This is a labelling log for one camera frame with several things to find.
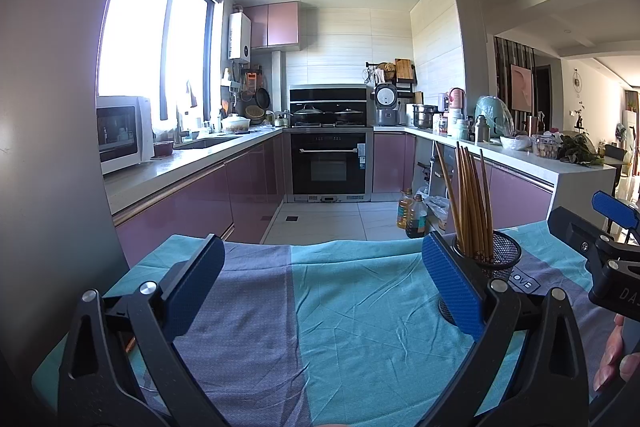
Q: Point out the white rice cooker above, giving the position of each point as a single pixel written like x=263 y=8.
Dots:
x=385 y=102

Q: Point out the white water heater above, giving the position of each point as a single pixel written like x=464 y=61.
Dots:
x=240 y=38

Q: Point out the dark oil bottle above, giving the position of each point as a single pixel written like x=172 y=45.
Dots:
x=416 y=218

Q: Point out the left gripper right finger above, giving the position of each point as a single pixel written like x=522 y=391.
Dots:
x=549 y=382

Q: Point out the wooden cutting board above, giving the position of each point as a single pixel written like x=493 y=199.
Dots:
x=404 y=70

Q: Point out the mint green air fryer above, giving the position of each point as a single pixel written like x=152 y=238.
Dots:
x=497 y=115

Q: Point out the black range hood stove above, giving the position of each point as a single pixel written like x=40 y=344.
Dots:
x=329 y=105

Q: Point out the bamboo chopstick red end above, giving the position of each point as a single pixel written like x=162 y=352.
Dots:
x=469 y=201

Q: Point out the black built-in oven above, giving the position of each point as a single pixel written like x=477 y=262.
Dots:
x=330 y=165

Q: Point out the pink wall picture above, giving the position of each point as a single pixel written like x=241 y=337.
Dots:
x=522 y=89

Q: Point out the purple lower cabinets right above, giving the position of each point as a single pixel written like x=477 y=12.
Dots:
x=507 y=196

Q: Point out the pink thermos kettle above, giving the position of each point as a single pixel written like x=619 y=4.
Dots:
x=456 y=107

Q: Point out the grey refrigerator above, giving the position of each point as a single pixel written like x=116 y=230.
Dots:
x=57 y=232

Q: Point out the black mesh utensil cup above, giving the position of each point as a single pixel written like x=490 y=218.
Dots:
x=507 y=254

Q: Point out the person's right hand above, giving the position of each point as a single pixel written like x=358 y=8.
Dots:
x=613 y=362

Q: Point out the purple lower cabinets left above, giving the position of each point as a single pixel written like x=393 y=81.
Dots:
x=235 y=198

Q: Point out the pink upper cabinet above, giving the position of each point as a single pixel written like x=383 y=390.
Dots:
x=274 y=26

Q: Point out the white microwave oven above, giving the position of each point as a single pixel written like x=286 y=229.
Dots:
x=125 y=134

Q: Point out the kitchen window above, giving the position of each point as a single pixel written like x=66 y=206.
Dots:
x=163 y=50

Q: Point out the yellow cooking oil bottle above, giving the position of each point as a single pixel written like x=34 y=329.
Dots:
x=403 y=210

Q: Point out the green leafy vegetables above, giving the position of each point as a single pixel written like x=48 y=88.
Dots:
x=576 y=149

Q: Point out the teal purple tablecloth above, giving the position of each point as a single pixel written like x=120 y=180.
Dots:
x=342 y=332

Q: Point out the purple cabinets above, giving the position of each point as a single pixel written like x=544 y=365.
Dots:
x=507 y=196
x=235 y=198

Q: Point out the bamboo chopstick red floral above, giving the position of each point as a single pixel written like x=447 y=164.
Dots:
x=476 y=206

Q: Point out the steel stock pot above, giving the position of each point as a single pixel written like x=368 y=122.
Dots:
x=423 y=115

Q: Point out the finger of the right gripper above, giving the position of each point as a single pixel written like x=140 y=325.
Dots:
x=625 y=216
x=580 y=231

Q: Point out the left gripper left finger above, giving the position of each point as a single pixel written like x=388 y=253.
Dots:
x=120 y=366

